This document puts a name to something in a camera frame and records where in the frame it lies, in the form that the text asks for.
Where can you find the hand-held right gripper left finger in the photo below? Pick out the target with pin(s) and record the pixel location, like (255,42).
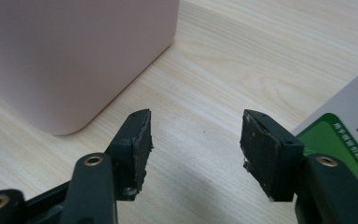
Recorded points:
(136,152)

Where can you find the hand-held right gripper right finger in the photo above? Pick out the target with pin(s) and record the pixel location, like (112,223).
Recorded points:
(268,155)

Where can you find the green and white medicine box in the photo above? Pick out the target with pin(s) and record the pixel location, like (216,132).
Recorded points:
(351,124)

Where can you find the pink plastic storage box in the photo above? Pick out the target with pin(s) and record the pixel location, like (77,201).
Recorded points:
(74,56)

